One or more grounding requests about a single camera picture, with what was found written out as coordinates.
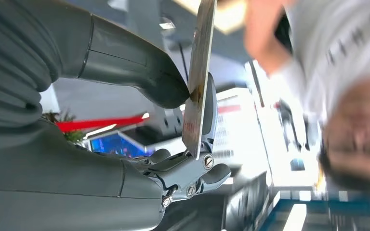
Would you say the person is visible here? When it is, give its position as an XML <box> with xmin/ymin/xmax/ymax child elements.
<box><xmin>244</xmin><ymin>0</ymin><xmax>370</xmax><ymax>192</ymax></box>

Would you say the green potted plant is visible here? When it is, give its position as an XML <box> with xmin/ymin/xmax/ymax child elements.
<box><xmin>43</xmin><ymin>110</ymin><xmax>85</xmax><ymax>144</ymax></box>

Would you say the blue display screen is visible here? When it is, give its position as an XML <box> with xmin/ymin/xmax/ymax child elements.
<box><xmin>91</xmin><ymin>133</ymin><xmax>155</xmax><ymax>158</ymax></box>

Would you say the red barrier belt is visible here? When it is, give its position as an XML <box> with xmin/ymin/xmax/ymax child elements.
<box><xmin>56</xmin><ymin>115</ymin><xmax>147</xmax><ymax>133</ymax></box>

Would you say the chrome stanchion base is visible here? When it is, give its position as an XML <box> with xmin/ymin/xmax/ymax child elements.
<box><xmin>159</xmin><ymin>17</ymin><xmax>176</xmax><ymax>30</ymax></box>

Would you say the black stanchion post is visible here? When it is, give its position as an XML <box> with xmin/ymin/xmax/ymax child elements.
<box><xmin>178</xmin><ymin>43</ymin><xmax>189</xmax><ymax>82</ymax></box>

